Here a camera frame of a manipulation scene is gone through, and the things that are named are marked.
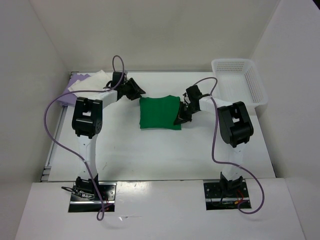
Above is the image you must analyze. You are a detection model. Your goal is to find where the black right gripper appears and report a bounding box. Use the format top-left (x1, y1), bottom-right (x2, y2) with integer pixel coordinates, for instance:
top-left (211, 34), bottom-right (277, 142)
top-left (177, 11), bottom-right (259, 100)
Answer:
top-left (173, 100), bottom-right (199, 125)

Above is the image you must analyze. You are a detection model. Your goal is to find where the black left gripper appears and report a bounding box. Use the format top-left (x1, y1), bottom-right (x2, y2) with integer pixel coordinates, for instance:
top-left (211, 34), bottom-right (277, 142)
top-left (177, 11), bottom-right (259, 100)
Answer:
top-left (120, 77), bottom-right (146, 101)

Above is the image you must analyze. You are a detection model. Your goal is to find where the green garment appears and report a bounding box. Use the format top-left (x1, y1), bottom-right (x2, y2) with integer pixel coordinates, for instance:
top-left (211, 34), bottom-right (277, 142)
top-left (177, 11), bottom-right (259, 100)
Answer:
top-left (139, 95), bottom-right (182, 131)

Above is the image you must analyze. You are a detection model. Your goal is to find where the cream white t-shirt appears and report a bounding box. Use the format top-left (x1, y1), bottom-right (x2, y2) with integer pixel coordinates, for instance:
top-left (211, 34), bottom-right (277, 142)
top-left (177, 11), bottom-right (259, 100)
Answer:
top-left (68, 70), bottom-right (112, 92)

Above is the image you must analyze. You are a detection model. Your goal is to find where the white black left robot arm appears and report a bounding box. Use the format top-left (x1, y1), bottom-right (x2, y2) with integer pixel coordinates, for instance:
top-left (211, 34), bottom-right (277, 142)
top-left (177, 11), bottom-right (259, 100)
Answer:
top-left (71, 78), bottom-right (146, 200)

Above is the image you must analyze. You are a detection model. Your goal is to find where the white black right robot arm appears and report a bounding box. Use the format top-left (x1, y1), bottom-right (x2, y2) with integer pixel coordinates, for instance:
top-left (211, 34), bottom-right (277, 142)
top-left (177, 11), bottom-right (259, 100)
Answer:
top-left (174, 96), bottom-right (254, 198)

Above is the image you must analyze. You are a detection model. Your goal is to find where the white plastic laundry basket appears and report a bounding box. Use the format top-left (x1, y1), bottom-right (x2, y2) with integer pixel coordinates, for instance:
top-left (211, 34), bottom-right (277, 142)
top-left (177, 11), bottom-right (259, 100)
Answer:
top-left (211, 58), bottom-right (268, 108)

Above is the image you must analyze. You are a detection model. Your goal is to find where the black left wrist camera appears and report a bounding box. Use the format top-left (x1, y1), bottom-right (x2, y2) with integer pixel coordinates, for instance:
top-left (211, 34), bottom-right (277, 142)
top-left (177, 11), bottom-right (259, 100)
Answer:
top-left (104, 71), bottom-right (127, 90)

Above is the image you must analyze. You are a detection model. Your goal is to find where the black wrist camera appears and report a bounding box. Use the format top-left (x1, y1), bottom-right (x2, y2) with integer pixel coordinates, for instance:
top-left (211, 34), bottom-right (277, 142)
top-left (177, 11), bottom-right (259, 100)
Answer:
top-left (104, 71), bottom-right (127, 90)
top-left (183, 85), bottom-right (211, 104)

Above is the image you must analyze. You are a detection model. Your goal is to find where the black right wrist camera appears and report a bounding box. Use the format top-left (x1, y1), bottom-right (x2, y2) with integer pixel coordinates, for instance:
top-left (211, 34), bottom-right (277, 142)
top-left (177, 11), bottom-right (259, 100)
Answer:
top-left (183, 85), bottom-right (211, 104)

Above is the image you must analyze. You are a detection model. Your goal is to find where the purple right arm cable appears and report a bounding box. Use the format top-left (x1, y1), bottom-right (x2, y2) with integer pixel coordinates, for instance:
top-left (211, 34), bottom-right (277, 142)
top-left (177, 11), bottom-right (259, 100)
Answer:
top-left (192, 76), bottom-right (266, 215)

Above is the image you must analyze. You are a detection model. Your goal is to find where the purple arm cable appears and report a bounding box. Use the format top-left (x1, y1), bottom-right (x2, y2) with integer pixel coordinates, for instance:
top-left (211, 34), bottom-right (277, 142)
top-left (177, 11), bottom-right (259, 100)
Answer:
top-left (43, 55), bottom-right (126, 222)
top-left (192, 76), bottom-right (266, 215)

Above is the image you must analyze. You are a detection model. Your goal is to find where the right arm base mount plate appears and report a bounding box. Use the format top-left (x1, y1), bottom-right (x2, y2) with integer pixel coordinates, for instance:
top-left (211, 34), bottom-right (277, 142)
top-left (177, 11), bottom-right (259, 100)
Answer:
top-left (203, 180), bottom-right (252, 211)

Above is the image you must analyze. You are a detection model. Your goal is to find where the black cable at base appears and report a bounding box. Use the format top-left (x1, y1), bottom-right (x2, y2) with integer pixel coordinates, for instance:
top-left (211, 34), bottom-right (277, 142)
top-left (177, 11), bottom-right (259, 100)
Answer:
top-left (61, 184), bottom-right (86, 200)

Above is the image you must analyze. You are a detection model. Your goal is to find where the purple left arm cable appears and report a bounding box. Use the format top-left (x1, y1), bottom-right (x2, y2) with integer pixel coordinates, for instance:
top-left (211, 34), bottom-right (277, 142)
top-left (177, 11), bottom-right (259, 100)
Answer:
top-left (43, 55), bottom-right (126, 222)

